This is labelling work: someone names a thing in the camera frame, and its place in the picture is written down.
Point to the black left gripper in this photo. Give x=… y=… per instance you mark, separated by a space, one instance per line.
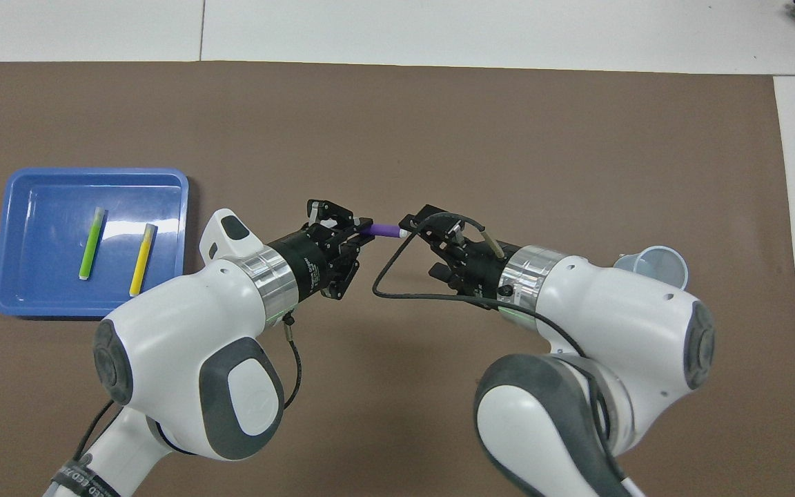
x=304 y=266

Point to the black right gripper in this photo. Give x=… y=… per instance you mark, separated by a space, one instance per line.
x=480 y=269

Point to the purple highlighter pen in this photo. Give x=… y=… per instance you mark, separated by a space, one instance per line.
x=385 y=230

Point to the yellow highlighter pen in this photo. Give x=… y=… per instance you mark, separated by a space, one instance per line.
x=142 y=262

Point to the green highlighter pen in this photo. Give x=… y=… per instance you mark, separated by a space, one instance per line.
x=92 y=245

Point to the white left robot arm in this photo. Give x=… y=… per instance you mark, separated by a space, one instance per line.
x=177 y=324

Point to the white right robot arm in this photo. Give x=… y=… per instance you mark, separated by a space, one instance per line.
x=618 y=324

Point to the blue plastic tray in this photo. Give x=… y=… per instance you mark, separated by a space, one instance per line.
x=45 y=207

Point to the brown table mat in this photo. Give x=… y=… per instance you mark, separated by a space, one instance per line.
x=397 y=138

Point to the clear plastic measuring cup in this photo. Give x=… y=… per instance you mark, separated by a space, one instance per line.
x=663 y=266

